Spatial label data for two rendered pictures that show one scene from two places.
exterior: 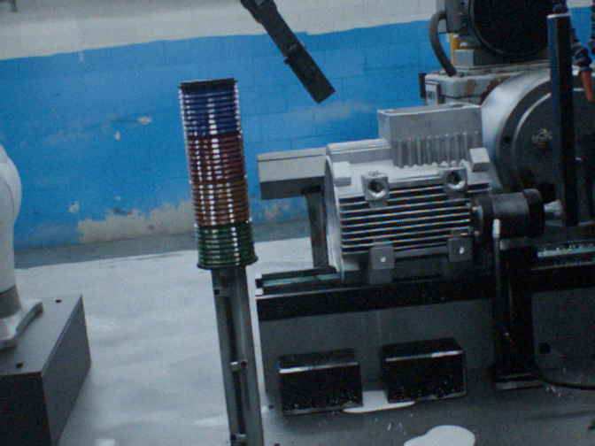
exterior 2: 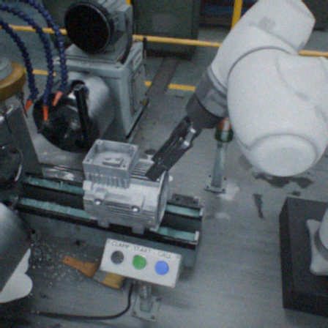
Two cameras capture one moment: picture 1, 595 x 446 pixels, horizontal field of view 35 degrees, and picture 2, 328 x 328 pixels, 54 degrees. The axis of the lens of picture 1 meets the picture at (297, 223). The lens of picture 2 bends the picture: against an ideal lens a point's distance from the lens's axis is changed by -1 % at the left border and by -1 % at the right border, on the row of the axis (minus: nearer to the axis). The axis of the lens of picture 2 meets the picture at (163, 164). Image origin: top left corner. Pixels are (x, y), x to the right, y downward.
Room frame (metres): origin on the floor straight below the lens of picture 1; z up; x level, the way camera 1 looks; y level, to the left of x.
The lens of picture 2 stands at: (1.83, 0.12, 1.69)
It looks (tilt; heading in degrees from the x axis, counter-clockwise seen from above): 42 degrees down; 196
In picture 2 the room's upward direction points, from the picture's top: straight up
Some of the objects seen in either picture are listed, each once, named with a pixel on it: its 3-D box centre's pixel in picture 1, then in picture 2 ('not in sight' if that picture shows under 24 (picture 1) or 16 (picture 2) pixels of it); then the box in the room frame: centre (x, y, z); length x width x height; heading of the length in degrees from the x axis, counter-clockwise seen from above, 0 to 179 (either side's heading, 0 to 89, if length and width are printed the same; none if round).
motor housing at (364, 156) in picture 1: (405, 206); (129, 190); (1.25, -0.15, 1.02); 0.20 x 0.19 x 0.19; 93
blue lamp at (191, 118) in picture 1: (210, 110); not in sight; (0.95, 0.08, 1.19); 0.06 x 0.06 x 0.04
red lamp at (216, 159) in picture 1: (215, 154); not in sight; (0.95, 0.08, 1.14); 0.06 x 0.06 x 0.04
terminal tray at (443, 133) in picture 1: (428, 134); (112, 163); (1.26, -0.19, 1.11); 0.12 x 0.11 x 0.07; 93
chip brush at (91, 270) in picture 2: not in sight; (92, 270); (1.41, -0.22, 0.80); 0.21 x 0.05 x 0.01; 85
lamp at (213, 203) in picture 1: (220, 198); (226, 120); (0.95, 0.08, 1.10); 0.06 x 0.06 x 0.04
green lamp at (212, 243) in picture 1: (225, 241); (224, 131); (0.95, 0.08, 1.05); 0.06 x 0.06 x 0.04
